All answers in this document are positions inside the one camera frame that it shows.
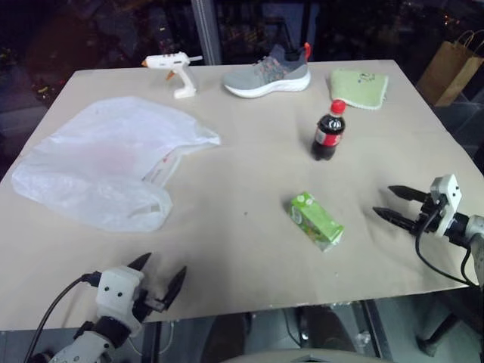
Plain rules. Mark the translucent white plastic bag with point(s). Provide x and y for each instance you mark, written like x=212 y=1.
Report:
x=102 y=159

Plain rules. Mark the beige table cover sheet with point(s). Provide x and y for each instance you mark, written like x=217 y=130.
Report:
x=242 y=242

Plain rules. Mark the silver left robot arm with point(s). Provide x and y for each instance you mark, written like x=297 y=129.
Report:
x=81 y=346

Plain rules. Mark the green juice carton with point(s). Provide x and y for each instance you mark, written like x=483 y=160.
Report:
x=315 y=221

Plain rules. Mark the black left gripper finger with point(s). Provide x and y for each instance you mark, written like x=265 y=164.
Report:
x=138 y=262
x=175 y=285

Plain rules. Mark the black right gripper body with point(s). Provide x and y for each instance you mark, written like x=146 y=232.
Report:
x=428 y=214

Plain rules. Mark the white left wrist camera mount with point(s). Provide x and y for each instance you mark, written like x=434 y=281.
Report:
x=118 y=289

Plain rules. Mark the green cloth towel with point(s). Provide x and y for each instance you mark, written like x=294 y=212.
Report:
x=359 y=89

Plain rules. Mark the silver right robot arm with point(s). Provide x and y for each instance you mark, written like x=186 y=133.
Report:
x=470 y=236

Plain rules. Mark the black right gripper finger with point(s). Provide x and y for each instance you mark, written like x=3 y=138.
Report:
x=395 y=216
x=407 y=193

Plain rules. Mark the white hot glue gun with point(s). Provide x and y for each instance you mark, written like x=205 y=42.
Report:
x=172 y=64

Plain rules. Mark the grey knit sneaker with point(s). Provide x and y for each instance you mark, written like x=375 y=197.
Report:
x=270 y=75

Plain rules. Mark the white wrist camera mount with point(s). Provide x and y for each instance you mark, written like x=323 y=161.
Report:
x=447 y=200
x=118 y=289

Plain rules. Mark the cola bottle with red cap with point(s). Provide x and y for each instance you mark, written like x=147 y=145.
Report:
x=328 y=132

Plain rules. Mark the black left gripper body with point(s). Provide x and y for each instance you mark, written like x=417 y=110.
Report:
x=148 y=301

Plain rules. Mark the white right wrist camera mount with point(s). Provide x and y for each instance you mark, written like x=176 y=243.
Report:
x=447 y=200

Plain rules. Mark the brown paper bag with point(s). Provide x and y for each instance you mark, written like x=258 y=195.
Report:
x=450 y=72

